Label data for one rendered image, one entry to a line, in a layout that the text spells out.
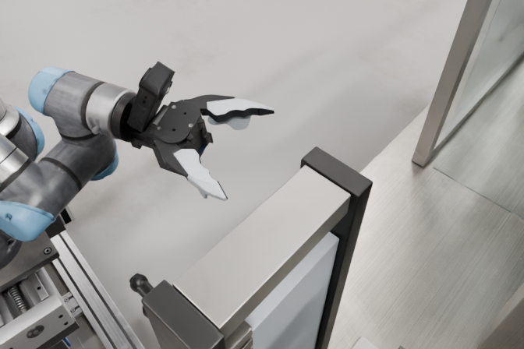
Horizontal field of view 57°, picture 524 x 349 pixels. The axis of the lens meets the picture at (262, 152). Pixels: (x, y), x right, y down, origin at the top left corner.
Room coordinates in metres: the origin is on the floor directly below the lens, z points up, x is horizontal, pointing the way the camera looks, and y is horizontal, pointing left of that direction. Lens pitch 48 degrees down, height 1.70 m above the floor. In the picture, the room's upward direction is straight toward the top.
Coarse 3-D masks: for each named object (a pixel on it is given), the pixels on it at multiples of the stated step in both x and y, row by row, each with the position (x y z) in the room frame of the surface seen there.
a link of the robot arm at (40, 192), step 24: (0, 144) 0.46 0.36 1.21; (0, 168) 0.43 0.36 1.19; (24, 168) 0.44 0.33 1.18; (48, 168) 0.46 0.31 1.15; (0, 192) 0.41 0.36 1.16; (24, 192) 0.41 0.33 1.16; (48, 192) 0.42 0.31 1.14; (72, 192) 0.44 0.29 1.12; (0, 216) 0.38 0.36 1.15; (24, 216) 0.38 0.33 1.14; (48, 216) 0.40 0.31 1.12; (24, 240) 0.37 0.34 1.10
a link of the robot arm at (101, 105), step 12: (108, 84) 0.53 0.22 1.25; (96, 96) 0.51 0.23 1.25; (108, 96) 0.51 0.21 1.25; (120, 96) 0.51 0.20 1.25; (96, 108) 0.49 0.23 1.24; (108, 108) 0.49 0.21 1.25; (96, 120) 0.48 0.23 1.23; (108, 120) 0.48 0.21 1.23; (96, 132) 0.48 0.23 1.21; (108, 132) 0.47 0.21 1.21
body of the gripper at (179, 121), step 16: (128, 96) 0.51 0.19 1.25; (128, 112) 0.49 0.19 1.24; (160, 112) 0.48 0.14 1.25; (176, 112) 0.48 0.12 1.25; (192, 112) 0.48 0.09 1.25; (112, 128) 0.47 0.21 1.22; (128, 128) 0.48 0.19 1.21; (160, 128) 0.45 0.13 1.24; (176, 128) 0.45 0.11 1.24; (192, 128) 0.45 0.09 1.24; (144, 144) 0.48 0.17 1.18; (192, 144) 0.45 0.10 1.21; (160, 160) 0.45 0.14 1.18
